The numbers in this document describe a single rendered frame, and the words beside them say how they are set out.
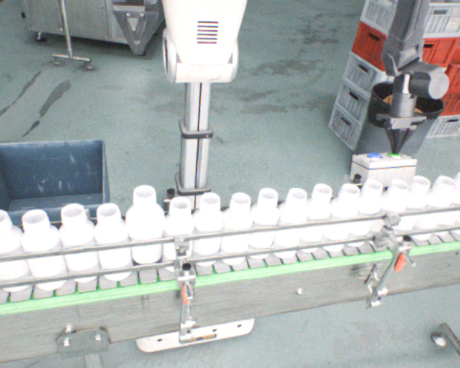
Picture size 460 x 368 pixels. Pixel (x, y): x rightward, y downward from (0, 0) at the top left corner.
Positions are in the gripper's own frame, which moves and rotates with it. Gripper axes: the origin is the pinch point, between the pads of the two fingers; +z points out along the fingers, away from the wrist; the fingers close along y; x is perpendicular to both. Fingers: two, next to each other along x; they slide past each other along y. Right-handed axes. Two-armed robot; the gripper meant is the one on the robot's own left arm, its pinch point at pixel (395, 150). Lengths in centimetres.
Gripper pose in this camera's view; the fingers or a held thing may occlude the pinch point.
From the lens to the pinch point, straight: 111.9
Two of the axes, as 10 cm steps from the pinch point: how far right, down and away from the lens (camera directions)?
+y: 9.6, -0.8, 2.6
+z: -0.1, 9.4, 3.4
